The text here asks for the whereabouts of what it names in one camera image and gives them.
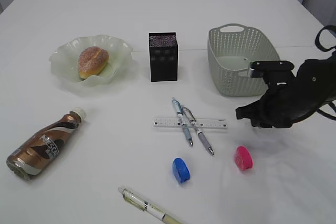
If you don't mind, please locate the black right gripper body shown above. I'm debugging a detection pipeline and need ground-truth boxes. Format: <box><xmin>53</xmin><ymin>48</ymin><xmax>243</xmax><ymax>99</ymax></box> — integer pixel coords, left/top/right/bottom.
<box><xmin>236</xmin><ymin>58</ymin><xmax>335</xmax><ymax>129</ymax></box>

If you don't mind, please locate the sugared bread roll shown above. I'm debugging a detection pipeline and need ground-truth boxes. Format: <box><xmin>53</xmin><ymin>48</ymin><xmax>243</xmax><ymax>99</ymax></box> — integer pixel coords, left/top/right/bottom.
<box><xmin>77</xmin><ymin>46</ymin><xmax>109</xmax><ymax>79</ymax></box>

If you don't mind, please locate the brown coffee drink bottle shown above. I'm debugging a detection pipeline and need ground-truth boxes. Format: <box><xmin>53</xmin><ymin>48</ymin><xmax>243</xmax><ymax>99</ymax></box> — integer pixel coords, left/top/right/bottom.
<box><xmin>6</xmin><ymin>107</ymin><xmax>86</xmax><ymax>180</ymax></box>

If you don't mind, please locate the pale green plastic basket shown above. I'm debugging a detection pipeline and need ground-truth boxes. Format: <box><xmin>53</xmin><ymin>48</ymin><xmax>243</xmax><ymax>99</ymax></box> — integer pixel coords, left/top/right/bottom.
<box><xmin>207</xmin><ymin>24</ymin><xmax>280</xmax><ymax>97</ymax></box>

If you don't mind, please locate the grey patterned pen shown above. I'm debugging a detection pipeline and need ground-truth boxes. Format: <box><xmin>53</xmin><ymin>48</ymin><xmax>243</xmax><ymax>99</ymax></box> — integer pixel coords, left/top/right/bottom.
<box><xmin>182</xmin><ymin>106</ymin><xmax>214</xmax><ymax>156</ymax></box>

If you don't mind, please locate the blue grey pen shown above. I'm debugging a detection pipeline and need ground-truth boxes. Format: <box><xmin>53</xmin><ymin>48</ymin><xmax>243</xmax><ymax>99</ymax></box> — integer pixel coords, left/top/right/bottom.
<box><xmin>172</xmin><ymin>98</ymin><xmax>194</xmax><ymax>147</ymax></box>

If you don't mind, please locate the black mesh pen holder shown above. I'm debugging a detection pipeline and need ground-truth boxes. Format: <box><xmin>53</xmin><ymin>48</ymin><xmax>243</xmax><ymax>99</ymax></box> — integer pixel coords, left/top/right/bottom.
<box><xmin>149</xmin><ymin>32</ymin><xmax>178</xmax><ymax>82</ymax></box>

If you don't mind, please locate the yellow green pen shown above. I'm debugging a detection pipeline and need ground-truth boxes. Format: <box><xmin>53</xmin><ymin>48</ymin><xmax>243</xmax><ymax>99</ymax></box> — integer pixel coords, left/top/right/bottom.
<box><xmin>118</xmin><ymin>187</ymin><xmax>182</xmax><ymax>224</ymax></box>

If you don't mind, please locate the pale green wavy plate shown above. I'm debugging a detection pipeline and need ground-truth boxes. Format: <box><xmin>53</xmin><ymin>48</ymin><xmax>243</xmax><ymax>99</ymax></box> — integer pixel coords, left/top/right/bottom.
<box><xmin>49</xmin><ymin>35</ymin><xmax>133</xmax><ymax>87</ymax></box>

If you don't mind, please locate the pink correction tape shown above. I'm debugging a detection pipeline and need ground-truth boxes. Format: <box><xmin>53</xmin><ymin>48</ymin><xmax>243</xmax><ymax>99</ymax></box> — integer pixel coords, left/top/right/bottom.
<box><xmin>234</xmin><ymin>146</ymin><xmax>253</xmax><ymax>172</ymax></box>

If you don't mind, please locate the blue correction tape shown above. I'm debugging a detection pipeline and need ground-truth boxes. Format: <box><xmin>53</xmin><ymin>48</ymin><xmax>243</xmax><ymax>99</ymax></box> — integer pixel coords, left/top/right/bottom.
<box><xmin>172</xmin><ymin>158</ymin><xmax>191</xmax><ymax>184</ymax></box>

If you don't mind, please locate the clear plastic ruler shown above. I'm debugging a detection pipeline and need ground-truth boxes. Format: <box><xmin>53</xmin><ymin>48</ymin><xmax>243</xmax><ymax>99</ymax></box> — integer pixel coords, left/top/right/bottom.
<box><xmin>152</xmin><ymin>117</ymin><xmax>227</xmax><ymax>130</ymax></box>

